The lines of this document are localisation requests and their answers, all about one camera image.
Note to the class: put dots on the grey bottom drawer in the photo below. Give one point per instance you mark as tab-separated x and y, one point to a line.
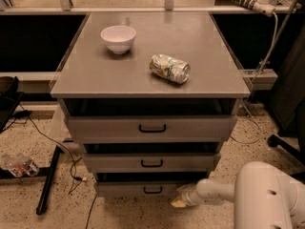
143	184

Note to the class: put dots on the grey drawer cabinet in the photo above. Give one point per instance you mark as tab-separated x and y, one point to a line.
93	71

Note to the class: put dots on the white ceramic bowl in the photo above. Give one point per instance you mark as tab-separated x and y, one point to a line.
118	39

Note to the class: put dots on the crumpled plastic bottle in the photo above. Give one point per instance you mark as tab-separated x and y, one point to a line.
20	165

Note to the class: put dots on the white power strip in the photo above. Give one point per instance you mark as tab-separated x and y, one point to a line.
260	6

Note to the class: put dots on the black chair at left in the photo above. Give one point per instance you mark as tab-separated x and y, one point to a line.
10	97

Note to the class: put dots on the grey middle drawer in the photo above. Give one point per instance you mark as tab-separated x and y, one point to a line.
151	157

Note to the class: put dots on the grey top drawer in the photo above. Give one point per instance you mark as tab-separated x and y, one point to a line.
91	120

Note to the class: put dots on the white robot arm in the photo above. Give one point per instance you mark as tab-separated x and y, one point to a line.
263	197

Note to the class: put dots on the yellowish padded gripper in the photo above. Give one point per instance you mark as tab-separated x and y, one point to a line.
190	197

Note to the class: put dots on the black floor stand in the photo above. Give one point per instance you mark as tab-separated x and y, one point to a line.
47	173

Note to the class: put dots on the crushed soda can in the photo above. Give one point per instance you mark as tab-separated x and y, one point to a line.
170	68

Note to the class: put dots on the grey drawer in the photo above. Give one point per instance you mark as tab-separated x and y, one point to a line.
91	120
143	184
151	157

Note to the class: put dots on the black office chair base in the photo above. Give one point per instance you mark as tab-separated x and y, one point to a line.
274	141

